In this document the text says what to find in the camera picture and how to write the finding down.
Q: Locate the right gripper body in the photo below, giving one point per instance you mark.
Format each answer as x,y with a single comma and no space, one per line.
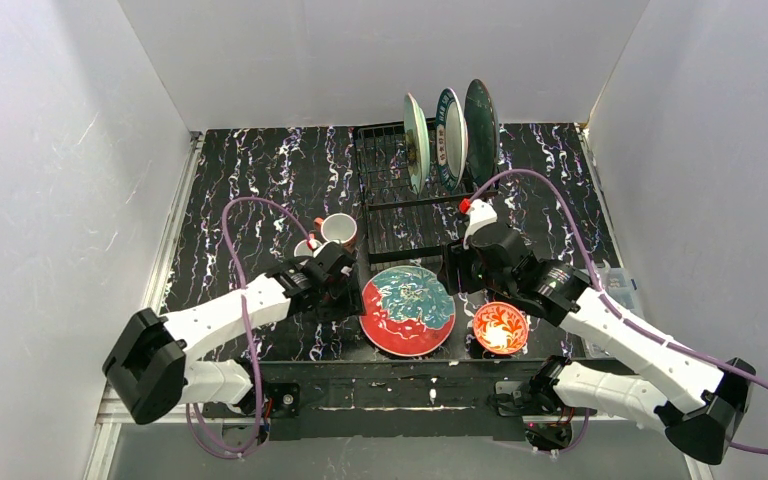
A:
455,270

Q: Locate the clear plastic box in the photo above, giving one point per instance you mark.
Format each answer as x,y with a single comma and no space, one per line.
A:
620,287

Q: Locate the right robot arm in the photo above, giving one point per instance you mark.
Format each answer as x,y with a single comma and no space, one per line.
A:
696,405

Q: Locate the small brown cup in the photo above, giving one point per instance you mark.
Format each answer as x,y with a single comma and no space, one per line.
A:
307,248

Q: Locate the orange floral pattern bowl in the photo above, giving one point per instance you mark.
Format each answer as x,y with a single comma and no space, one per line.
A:
501,328

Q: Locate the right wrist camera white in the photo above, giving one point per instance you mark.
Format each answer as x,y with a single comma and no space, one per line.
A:
479,214

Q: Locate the light green flower plate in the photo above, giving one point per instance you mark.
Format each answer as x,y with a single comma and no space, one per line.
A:
417,145

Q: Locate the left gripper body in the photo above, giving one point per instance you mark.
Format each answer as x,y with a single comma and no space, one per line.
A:
345,288

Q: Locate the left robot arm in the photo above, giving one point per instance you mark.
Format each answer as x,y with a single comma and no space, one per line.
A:
158,362

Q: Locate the green rim lettered plate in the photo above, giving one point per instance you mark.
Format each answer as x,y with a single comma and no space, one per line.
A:
451,139

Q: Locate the large brown mug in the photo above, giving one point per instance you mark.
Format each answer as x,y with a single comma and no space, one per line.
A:
339,228

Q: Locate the red teal floral plate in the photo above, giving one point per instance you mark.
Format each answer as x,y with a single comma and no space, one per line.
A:
408,312

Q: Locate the black wire dish rack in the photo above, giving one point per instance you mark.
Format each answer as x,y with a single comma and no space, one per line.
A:
403,226

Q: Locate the dark blue glazed plate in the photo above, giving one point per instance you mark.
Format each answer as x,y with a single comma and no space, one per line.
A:
483,132

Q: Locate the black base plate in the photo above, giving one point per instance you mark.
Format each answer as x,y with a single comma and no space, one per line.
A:
387,399

